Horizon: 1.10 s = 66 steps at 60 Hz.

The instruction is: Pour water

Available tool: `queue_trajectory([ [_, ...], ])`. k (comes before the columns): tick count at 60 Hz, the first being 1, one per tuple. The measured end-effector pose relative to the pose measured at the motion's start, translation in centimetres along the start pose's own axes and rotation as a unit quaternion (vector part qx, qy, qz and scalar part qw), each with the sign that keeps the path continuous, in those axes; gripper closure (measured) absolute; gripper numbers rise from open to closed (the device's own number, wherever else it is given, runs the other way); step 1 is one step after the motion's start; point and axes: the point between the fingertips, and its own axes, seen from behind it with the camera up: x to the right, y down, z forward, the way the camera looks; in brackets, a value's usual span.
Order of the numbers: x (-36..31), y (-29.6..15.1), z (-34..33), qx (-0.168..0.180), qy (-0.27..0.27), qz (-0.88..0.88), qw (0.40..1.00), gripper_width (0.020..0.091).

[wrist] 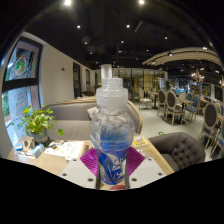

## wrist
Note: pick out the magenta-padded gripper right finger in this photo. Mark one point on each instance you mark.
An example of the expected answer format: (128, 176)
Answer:
(146, 170)

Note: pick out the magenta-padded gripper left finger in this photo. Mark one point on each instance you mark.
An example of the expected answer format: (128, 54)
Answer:
(76, 170)

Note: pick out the clear blue-labelled water bottle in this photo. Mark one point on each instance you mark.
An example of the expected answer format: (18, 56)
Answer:
(111, 133)

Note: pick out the white printed brochure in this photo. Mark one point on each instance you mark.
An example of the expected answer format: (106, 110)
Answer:
(65, 150)

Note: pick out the yellow card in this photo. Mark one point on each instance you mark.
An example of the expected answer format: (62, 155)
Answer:
(144, 141)

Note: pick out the flat round red coaster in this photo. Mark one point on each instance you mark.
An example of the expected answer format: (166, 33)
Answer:
(117, 187)

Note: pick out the dark grey tufted armchair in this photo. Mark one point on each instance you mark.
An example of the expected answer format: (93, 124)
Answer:
(180, 148)

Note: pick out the curved grey sofa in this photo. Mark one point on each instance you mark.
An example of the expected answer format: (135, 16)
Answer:
(70, 120)

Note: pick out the brown paper bag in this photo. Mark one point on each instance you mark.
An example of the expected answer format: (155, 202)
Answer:
(28, 143)

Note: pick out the grey white chevron cushion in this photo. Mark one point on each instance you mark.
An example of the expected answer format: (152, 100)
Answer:
(91, 113)

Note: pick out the green potted plant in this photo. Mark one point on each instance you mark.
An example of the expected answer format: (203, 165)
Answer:
(36, 121)

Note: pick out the group of dining chairs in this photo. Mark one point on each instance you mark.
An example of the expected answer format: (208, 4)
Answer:
(171, 103)

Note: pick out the group of ceiling lights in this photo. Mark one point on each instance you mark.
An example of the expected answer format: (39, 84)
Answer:
(67, 2)

